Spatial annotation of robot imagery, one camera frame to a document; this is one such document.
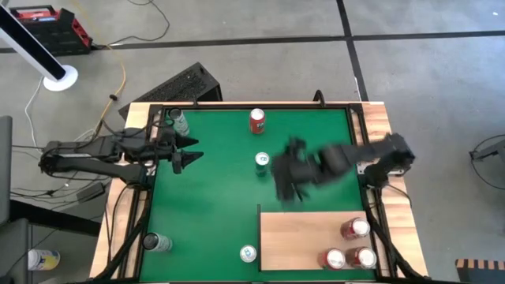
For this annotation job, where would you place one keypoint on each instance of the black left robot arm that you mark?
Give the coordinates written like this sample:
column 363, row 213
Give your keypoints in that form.
column 98, row 150

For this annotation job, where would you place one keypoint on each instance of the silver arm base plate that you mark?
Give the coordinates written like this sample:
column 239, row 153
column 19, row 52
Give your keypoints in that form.
column 361, row 169

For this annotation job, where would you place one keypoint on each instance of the light wooden board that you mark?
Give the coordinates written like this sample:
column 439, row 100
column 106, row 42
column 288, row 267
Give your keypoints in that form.
column 296, row 236

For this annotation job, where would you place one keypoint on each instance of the green-white soda can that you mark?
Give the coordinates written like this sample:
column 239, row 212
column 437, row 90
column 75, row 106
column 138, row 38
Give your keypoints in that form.
column 261, row 163

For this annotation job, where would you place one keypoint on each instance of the white black pole stand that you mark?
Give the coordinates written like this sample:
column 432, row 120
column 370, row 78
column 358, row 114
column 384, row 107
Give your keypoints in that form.
column 35, row 51

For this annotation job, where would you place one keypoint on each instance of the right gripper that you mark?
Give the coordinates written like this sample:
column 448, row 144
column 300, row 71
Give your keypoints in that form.
column 296, row 169

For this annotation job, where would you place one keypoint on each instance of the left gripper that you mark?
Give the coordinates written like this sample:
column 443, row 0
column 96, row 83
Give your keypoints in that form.
column 165, row 144

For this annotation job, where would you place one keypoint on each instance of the orange black striped object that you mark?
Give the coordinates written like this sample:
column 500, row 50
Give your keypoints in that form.
column 479, row 270

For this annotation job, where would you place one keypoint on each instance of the red Coca-Cola can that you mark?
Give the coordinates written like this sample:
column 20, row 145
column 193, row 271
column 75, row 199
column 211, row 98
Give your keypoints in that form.
column 355, row 228
column 332, row 258
column 361, row 257

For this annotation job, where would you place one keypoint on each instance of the green table mat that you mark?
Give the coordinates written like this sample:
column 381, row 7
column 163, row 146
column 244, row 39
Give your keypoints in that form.
column 221, row 205

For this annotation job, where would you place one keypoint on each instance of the red black tool case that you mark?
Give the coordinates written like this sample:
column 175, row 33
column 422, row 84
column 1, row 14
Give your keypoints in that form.
column 51, row 31

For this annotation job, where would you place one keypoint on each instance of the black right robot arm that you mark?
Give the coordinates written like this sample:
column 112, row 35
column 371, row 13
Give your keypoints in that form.
column 355, row 154

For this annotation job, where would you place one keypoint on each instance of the white yellow wipes canister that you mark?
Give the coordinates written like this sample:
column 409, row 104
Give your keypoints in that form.
column 43, row 259

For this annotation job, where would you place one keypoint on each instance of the silver Red Bull sugarfree can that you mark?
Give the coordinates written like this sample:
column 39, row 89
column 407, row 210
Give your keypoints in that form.
column 248, row 253

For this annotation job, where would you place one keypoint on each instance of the black power adapter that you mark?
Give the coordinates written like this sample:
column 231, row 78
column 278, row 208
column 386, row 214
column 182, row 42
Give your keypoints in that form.
column 90, row 192

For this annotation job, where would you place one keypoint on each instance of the white tall drink can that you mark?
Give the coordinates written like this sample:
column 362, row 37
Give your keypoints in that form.
column 158, row 242
column 178, row 122

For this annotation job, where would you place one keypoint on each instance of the red Fanta strawberry can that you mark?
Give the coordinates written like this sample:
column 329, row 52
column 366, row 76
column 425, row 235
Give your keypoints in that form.
column 257, row 121

